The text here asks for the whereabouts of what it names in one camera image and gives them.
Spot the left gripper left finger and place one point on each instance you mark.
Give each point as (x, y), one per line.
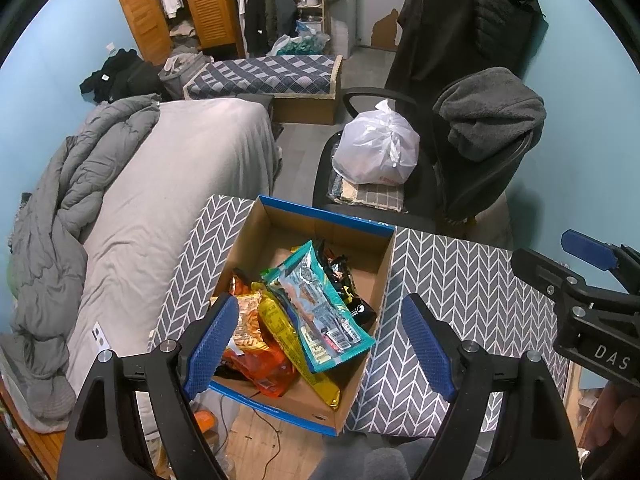
(105, 439)

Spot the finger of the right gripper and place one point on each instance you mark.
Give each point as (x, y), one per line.
(602, 255)
(558, 283)

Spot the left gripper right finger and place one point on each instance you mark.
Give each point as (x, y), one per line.
(533, 439)

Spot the small orange striped snack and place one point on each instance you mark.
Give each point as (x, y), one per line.
(247, 335)

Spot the red transparent snack bag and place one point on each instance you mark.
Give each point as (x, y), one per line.
(263, 363)

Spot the teal silver snack bag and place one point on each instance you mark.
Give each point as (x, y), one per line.
(328, 333)

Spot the long gold snack pack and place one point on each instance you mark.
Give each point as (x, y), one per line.
(278, 324)

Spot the orange octopus chip bag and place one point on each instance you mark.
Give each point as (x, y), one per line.
(239, 284)

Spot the black office chair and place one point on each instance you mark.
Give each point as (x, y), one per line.
(446, 191)

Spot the grey checked seat cushion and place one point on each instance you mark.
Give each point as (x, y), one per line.
(380, 197)

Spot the grey quilted duvet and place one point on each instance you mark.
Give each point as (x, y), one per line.
(48, 262)

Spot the white plastic bag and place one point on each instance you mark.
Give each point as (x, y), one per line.
(377, 147)

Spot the bed with grey sheet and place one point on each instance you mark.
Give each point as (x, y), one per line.
(197, 148)

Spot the blue cardboard box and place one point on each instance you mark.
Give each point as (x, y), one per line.
(275, 237)

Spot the black hanging coats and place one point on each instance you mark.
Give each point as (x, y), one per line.
(445, 40)

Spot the patterned low mattress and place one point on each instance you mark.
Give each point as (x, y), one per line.
(304, 88)

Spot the black clothes pile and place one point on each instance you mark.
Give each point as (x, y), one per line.
(122, 75)

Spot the clothes rack with garments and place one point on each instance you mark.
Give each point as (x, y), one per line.
(264, 22)

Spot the wooden louvered wardrobe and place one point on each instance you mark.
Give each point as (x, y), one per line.
(158, 25)

